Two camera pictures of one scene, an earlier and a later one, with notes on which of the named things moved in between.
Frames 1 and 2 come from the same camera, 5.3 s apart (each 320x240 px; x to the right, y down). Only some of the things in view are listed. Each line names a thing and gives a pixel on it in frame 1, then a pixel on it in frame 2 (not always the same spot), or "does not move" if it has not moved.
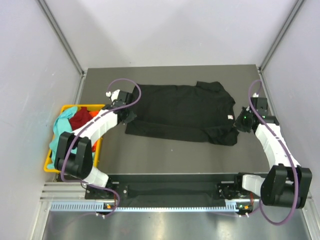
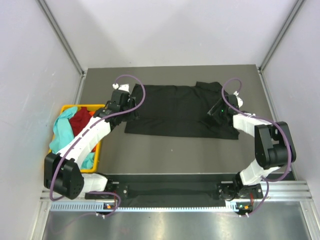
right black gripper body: [242, 122] to [218, 112]
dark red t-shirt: [80, 118] does not move
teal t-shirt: [62, 125] does not move
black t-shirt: [204, 113] does not move
